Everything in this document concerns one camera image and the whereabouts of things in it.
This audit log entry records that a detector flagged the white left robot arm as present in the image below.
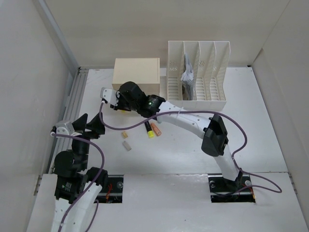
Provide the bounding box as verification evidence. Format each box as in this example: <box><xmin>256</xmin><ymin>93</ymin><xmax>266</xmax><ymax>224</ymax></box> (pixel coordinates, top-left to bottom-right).
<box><xmin>50</xmin><ymin>113</ymin><xmax>108</xmax><ymax>232</ymax></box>

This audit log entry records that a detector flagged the small tan eraser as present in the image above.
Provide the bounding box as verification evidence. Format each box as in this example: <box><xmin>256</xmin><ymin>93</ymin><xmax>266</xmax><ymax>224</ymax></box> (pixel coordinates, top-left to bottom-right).
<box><xmin>121</xmin><ymin>131</ymin><xmax>128</xmax><ymax>138</ymax></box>

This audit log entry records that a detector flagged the orange highlighter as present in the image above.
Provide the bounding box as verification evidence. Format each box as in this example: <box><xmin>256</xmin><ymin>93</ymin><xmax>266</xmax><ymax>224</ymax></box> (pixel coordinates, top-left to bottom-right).
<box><xmin>150</xmin><ymin>122</ymin><xmax>162</xmax><ymax>136</ymax></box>

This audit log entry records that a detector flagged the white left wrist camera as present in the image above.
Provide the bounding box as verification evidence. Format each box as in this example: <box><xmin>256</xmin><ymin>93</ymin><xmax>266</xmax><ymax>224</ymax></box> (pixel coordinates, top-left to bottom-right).
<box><xmin>50</xmin><ymin>120</ymin><xmax>82</xmax><ymax>136</ymax></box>

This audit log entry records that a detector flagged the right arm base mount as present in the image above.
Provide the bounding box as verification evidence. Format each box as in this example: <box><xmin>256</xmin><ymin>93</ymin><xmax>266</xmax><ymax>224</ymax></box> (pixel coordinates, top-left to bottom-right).
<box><xmin>208</xmin><ymin>173</ymin><xmax>255</xmax><ymax>203</ymax></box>

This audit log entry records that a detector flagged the grey eraser block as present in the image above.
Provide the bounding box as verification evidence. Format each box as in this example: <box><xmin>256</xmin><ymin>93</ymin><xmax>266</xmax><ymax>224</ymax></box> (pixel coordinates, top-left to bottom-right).
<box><xmin>123</xmin><ymin>141</ymin><xmax>131</xmax><ymax>151</ymax></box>

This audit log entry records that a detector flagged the grey setup guide booklet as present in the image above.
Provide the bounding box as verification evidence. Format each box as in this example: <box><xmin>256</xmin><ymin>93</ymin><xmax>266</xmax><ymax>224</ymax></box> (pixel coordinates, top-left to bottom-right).
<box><xmin>181</xmin><ymin>53</ymin><xmax>195</xmax><ymax>101</ymax></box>

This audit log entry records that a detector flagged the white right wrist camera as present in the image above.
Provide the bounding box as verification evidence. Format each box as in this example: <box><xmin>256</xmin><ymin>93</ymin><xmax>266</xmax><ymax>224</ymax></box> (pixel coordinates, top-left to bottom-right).
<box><xmin>100</xmin><ymin>87</ymin><xmax>120</xmax><ymax>106</ymax></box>

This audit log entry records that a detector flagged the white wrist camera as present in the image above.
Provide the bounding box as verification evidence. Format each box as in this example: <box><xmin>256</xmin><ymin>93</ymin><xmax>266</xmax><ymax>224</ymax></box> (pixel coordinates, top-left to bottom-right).
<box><xmin>100</xmin><ymin>87</ymin><xmax>120</xmax><ymax>106</ymax></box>
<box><xmin>50</xmin><ymin>120</ymin><xmax>82</xmax><ymax>136</ymax></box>

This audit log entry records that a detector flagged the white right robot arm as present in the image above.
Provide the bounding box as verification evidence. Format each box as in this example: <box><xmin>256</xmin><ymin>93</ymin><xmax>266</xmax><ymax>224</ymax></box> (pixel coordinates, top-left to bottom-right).
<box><xmin>101</xmin><ymin>82</ymin><xmax>241</xmax><ymax>190</ymax></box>

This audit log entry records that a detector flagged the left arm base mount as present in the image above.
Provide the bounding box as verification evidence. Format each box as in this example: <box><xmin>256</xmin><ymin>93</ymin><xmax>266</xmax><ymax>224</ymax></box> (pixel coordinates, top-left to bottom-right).
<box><xmin>77</xmin><ymin>175</ymin><xmax>124</xmax><ymax>203</ymax></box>

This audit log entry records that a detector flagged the beige wooden drawer cabinet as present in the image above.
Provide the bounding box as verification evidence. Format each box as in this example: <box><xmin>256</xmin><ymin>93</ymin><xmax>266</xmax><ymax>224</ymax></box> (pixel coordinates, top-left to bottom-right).
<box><xmin>112</xmin><ymin>58</ymin><xmax>160</xmax><ymax>95</ymax></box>

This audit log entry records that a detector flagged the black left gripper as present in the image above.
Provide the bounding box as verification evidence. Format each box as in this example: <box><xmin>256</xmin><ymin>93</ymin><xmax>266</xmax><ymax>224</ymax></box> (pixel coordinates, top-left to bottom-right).
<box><xmin>70</xmin><ymin>111</ymin><xmax>104</xmax><ymax>169</ymax></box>

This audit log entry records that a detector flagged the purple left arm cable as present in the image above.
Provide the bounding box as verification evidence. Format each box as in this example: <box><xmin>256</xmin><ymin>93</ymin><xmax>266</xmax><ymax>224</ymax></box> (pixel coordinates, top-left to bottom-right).
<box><xmin>50</xmin><ymin>131</ymin><xmax>106</xmax><ymax>232</ymax></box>

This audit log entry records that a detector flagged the black yellow highlighter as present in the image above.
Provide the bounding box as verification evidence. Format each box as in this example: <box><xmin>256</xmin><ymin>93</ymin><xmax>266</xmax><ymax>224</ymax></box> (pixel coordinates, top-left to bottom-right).
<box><xmin>144</xmin><ymin>121</ymin><xmax>155</xmax><ymax>138</ymax></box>

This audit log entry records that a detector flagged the white plastic file organizer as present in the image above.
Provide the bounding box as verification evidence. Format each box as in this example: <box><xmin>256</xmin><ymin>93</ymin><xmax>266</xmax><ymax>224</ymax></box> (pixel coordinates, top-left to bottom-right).
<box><xmin>161</xmin><ymin>41</ymin><xmax>230</xmax><ymax>111</ymax></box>

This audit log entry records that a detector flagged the aluminium frame rail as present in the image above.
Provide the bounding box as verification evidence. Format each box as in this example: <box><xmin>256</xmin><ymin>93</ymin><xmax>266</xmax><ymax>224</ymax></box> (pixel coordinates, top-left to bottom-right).
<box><xmin>46</xmin><ymin>67</ymin><xmax>89</xmax><ymax>174</ymax></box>

